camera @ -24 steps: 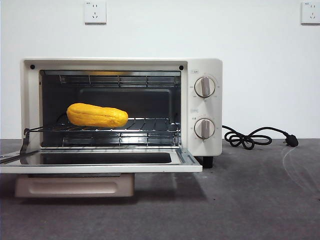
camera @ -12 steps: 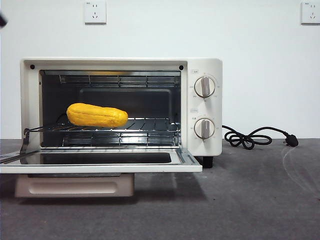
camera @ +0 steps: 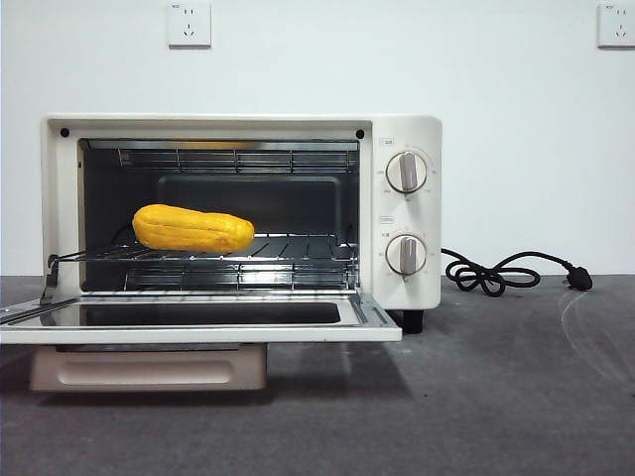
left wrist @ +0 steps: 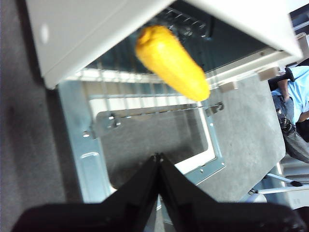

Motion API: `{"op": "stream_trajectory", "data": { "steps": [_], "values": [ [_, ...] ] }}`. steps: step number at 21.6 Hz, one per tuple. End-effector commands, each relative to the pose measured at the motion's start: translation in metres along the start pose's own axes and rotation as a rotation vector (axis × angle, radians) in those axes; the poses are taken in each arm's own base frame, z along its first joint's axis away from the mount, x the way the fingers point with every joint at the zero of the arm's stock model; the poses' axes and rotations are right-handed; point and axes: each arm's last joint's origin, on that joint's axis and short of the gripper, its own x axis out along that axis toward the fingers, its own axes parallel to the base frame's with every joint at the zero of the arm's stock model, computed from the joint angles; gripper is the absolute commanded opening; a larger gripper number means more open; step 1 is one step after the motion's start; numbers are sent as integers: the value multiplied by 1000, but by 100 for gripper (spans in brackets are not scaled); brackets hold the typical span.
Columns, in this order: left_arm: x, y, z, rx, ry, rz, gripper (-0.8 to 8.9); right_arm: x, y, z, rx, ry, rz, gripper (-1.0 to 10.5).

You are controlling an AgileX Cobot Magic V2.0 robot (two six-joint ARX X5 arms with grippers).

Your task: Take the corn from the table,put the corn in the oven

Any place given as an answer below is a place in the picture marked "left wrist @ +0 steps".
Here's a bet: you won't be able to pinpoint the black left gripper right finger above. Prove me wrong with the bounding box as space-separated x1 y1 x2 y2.
158 152 308 232

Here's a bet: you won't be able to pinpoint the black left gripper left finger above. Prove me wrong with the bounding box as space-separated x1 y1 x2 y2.
11 152 159 232

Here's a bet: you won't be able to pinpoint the glass oven door with handle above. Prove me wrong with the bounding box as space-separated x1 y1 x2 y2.
59 78 228 204

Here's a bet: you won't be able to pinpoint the yellow corn cob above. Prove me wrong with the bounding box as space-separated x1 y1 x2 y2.
134 25 211 102

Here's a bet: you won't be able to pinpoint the cream Toshiba toaster oven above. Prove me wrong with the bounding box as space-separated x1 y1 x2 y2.
24 0 304 90

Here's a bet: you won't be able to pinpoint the grey metal stand legs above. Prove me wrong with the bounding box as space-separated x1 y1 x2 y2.
246 169 309 211

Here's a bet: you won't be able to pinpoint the person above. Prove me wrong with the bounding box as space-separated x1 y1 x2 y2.
270 65 309 164

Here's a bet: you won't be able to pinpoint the metal wire oven rack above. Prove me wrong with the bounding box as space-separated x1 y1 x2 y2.
77 6 225 117

